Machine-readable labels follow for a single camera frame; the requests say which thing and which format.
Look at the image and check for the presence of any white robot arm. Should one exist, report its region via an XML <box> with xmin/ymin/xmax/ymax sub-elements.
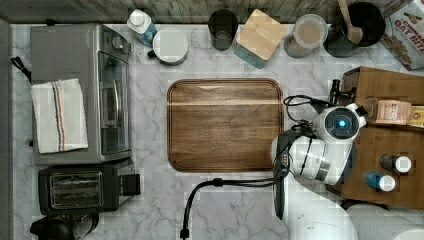
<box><xmin>270</xmin><ymin>103</ymin><xmax>366</xmax><ymax>240</ymax></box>

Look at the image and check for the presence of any blue spice shaker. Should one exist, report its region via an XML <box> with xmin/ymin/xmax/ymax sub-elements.
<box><xmin>365</xmin><ymin>172</ymin><xmax>396</xmax><ymax>192</ymax></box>

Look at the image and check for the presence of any black utensil holder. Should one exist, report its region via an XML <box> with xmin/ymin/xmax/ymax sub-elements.
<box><xmin>323</xmin><ymin>1</ymin><xmax>387</xmax><ymax>59</ymax></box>

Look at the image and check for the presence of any white striped folded towel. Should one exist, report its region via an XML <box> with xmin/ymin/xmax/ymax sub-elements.
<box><xmin>31</xmin><ymin>79</ymin><xmax>88</xmax><ymax>154</ymax></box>

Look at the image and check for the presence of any stainless steel toaster oven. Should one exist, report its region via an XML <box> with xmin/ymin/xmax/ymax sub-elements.
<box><xmin>30</xmin><ymin>23</ymin><xmax>131</xmax><ymax>166</ymax></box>

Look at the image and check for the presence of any clear cereal jar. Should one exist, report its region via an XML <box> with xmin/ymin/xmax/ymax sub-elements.
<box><xmin>284</xmin><ymin>14</ymin><xmax>328</xmax><ymax>58</ymax></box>

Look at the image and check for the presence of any grey spice shaker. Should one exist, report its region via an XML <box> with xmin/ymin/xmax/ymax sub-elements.
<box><xmin>379</xmin><ymin>154</ymin><xmax>412</xmax><ymax>173</ymax></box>

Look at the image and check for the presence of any black two-slot toaster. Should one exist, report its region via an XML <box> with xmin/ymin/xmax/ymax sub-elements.
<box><xmin>38</xmin><ymin>158</ymin><xmax>141</xmax><ymax>215</ymax></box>

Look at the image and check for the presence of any white-capped blue bottle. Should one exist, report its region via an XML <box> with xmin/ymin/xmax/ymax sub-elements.
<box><xmin>127</xmin><ymin>10</ymin><xmax>158</xmax><ymax>47</ymax></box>

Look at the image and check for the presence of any white paper towel roll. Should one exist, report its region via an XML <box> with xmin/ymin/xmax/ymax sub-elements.
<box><xmin>347</xmin><ymin>204</ymin><xmax>424</xmax><ymax>240</ymax></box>

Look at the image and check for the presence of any white lidded round container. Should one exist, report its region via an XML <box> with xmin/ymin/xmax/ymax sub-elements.
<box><xmin>147</xmin><ymin>27</ymin><xmax>188</xmax><ymax>65</ymax></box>

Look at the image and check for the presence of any wooden drawer box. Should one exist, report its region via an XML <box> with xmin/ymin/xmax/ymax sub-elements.
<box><xmin>336</xmin><ymin>66</ymin><xmax>424</xmax><ymax>209</ymax></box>

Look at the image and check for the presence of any wooden spoon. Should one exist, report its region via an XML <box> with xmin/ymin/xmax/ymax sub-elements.
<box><xmin>337</xmin><ymin>0</ymin><xmax>363</xmax><ymax>44</ymax></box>

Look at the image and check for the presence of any wooden cutting board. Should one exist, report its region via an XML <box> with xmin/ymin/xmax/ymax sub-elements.
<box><xmin>167</xmin><ymin>78</ymin><xmax>284</xmax><ymax>172</ymax></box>

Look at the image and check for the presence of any teal canister with wooden lid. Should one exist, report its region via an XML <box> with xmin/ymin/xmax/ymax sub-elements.
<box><xmin>234</xmin><ymin>9</ymin><xmax>287</xmax><ymax>69</ymax></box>

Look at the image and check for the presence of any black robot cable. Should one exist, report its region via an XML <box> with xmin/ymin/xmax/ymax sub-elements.
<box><xmin>179</xmin><ymin>94</ymin><xmax>331</xmax><ymax>240</ymax></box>

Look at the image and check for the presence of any cinnamon oat bites cereal box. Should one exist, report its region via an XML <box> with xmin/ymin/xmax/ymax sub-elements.
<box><xmin>381</xmin><ymin>0</ymin><xmax>424</xmax><ymax>71</ymax></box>

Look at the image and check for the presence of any dark grey cup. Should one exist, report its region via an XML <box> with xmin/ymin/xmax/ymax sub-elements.
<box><xmin>208</xmin><ymin>9</ymin><xmax>238</xmax><ymax>51</ymax></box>

